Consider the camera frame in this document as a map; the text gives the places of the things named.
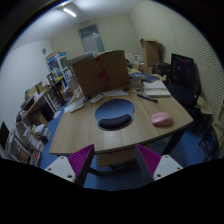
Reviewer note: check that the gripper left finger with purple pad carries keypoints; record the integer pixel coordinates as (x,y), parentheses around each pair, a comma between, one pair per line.
(75,167)

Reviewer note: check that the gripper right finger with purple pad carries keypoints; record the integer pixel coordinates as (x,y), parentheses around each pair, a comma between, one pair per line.
(154,166)

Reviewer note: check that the pink computer mouse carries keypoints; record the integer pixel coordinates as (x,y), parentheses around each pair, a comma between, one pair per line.
(161,119)

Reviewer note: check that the blue mouse pad wrist rest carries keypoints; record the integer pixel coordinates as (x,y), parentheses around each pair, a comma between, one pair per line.
(114,114)

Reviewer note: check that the low shelf with books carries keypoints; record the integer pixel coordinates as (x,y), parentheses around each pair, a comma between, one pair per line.
(26,142)

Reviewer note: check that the white keyboard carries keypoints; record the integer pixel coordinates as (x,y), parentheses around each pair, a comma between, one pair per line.
(74,106)

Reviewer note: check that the black pen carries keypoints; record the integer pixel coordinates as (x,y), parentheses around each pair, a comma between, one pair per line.
(147,98)

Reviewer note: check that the white remote control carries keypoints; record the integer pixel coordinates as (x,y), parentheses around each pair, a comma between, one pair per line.
(97,98)

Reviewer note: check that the white book stack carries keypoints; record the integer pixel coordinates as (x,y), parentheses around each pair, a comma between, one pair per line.
(156,89)

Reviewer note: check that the blue book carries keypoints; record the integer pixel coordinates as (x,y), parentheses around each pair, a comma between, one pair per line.
(144,77)

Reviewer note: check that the black office chair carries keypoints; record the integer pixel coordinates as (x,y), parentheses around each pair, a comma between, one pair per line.
(182,81)

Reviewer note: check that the white display cabinet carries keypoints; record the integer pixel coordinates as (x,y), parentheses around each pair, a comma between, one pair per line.
(56,63)

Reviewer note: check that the large brown cardboard box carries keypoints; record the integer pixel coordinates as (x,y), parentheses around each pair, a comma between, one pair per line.
(102,73)

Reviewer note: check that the tall cardboard box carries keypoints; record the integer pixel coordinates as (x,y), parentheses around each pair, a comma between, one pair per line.
(150,53)

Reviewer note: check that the door with window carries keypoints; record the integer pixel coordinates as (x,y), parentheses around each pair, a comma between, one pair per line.
(91,39)

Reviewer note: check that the ceiling light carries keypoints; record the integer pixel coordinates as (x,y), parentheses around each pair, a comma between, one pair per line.
(69,12)

